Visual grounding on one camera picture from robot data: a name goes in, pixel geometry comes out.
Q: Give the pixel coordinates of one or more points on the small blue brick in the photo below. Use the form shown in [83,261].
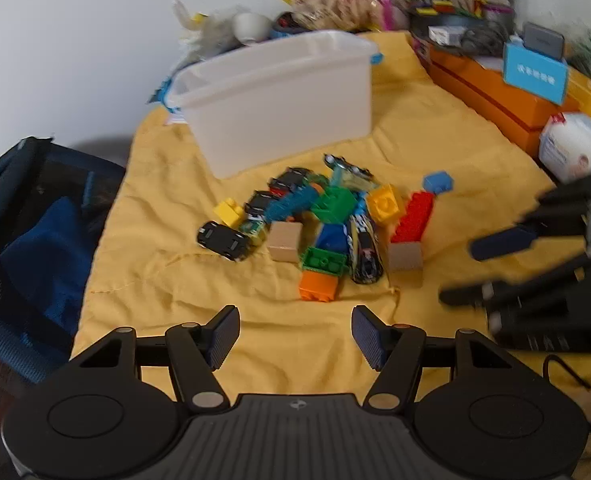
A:
[438,181]

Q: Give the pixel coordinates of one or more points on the black patterned toy car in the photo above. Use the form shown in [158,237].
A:
[365,250]

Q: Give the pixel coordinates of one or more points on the blue white packet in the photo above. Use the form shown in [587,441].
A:
[163,100]

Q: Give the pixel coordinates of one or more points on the blue toy train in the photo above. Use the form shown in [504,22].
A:
[293,202]

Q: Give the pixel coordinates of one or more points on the brown wooden cube far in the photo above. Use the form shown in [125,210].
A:
[284,241]

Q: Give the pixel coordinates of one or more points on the brown wooden cube near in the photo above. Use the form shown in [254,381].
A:
[405,257]

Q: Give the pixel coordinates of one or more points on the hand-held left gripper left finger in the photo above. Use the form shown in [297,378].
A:
[223,336]

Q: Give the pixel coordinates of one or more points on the green toy car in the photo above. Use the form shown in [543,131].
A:
[254,231]

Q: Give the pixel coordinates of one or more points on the white round object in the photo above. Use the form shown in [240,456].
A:
[251,26]

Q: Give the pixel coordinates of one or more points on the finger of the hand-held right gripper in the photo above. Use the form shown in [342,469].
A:
[475,294]
[503,244]

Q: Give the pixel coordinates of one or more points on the orange box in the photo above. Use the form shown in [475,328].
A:
[480,90]

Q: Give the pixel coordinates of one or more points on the white tissue pack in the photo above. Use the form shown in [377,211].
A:
[573,145]

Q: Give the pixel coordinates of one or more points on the orange brick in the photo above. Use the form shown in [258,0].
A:
[318,287]

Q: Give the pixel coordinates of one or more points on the yellow cloth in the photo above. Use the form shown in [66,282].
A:
[175,220]

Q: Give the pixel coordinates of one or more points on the small white box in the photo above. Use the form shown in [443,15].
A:
[445,35]

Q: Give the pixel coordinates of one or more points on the brown wooden cube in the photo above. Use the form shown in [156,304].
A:
[284,241]
[405,257]

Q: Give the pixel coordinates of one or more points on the clear snack bag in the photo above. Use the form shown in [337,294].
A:
[330,2]

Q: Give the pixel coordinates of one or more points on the yellow square brick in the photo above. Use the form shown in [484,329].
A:
[385,205]

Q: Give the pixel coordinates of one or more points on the blue card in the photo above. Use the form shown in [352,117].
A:
[535,75]

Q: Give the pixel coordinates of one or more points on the translucent plastic storage bin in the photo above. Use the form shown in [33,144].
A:
[280,105]

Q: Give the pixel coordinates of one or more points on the clear plastic bag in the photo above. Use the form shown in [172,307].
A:
[205,30]

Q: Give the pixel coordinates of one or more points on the grey flat device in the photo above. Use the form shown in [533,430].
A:
[543,40]

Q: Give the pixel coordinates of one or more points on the blue cloth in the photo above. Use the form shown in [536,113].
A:
[45,260]

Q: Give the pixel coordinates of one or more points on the green flat brick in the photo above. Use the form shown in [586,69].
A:
[325,261]

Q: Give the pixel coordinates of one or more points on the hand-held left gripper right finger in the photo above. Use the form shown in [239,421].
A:
[368,340]

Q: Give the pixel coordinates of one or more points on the green square brick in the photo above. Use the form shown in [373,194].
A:
[333,205]

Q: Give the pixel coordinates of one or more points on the pale green toy train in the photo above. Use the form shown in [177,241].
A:
[345,175]

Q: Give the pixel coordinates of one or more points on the red long brick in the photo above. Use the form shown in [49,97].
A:
[413,217]

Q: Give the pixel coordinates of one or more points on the yellow box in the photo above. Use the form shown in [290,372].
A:
[588,95]

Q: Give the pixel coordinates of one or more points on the dark round toy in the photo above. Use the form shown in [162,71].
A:
[288,24]

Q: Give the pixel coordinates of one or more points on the blue mesh baby cot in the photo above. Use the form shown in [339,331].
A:
[5,170]

